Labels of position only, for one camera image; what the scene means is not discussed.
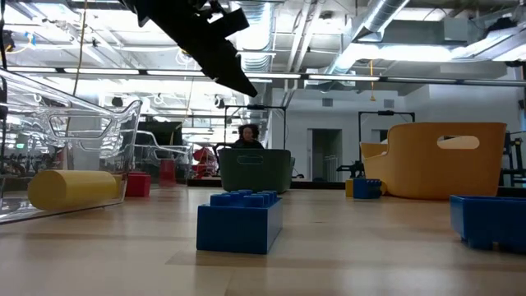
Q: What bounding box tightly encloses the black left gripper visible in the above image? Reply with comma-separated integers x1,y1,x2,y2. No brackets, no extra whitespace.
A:
121,0,259,99

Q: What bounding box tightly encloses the yellow rectangular block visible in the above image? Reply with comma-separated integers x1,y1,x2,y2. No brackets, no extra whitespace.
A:
111,173,125,199

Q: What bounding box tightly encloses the blue rectangular block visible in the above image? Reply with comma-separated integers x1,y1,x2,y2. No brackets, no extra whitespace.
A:
449,194,526,252
353,178,383,201
196,189,284,256

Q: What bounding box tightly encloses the yellow cylinder block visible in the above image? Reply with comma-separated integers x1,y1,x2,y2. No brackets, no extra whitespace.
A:
27,169,121,212

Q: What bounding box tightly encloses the person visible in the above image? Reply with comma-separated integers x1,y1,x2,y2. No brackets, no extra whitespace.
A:
231,123,265,150

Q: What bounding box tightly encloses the black monitor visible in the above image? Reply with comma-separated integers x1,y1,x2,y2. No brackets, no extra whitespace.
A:
135,120,184,147

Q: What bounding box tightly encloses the clear plastic bin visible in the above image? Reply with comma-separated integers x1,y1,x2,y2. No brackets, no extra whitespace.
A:
0,67,144,226
134,129,195,184

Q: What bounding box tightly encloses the teal plastic bin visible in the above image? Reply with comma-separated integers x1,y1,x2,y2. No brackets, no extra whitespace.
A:
217,148,293,195

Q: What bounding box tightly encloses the yellow plastic bin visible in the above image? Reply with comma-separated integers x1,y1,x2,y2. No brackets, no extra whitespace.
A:
360,122,508,201

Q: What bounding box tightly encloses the black background rig frame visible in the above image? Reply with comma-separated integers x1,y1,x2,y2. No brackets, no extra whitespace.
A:
223,104,288,151
358,109,417,165

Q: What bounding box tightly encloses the yellow hanging cable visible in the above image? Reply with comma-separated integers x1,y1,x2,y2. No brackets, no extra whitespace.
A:
72,0,90,98

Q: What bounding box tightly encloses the silver ventilation duct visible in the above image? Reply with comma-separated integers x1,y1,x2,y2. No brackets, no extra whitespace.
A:
324,0,412,77

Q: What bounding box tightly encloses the black aluminium rig frame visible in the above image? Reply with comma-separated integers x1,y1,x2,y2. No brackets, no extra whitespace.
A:
187,177,363,191

